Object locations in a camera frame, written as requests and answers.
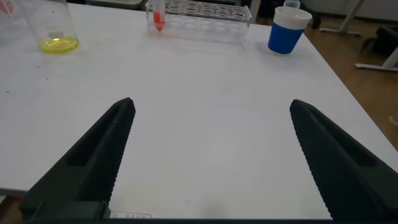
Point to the clear glass beaker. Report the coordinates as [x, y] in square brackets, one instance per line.
[54, 31]

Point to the orange-red pigment test tube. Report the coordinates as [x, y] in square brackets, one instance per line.
[159, 18]

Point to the red pigment test tube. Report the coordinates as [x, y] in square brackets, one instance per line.
[6, 6]

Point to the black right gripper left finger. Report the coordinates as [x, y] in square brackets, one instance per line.
[90, 165]

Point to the blue and white paper cup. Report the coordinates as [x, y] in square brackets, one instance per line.
[284, 37]

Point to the clear acrylic test tube rack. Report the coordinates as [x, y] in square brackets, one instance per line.
[205, 25]

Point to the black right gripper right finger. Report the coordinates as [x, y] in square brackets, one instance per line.
[345, 171]

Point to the long white desk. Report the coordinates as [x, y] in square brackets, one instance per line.
[351, 15]

